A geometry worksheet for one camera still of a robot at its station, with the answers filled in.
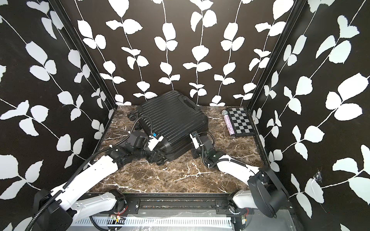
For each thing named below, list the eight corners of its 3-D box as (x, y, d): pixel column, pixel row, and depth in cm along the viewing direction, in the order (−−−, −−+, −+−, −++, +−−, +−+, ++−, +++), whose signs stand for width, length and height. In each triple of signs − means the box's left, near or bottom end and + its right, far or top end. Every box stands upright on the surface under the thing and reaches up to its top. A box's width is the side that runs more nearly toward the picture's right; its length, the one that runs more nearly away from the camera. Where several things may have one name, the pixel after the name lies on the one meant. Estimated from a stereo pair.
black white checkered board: (232, 136, 104) (233, 134, 102) (226, 108, 122) (226, 106, 121) (254, 136, 104) (256, 134, 102) (245, 108, 122) (245, 106, 121)
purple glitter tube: (230, 136, 105) (231, 133, 102) (221, 113, 120) (222, 110, 117) (235, 136, 105) (236, 133, 102) (225, 112, 120) (226, 109, 117)
